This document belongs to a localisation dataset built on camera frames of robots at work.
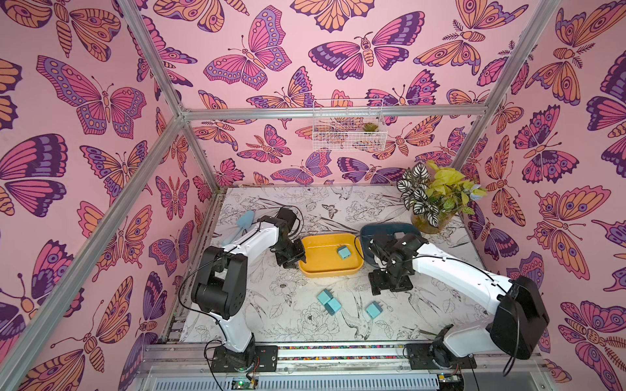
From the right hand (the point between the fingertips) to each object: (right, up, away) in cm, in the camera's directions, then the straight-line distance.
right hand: (381, 288), depth 79 cm
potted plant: (+20, +30, +6) cm, 37 cm away
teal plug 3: (-16, -7, +3) cm, 18 cm away
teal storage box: (+8, +17, +27) cm, 33 cm away
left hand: (-25, +7, +11) cm, 28 cm away
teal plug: (-10, +9, +16) cm, 21 cm away
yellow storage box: (-19, +8, +17) cm, 26 cm away
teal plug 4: (-2, -8, +3) cm, 8 cm away
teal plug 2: (-18, -4, +5) cm, 19 cm away
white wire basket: (-8, +59, +17) cm, 62 cm away
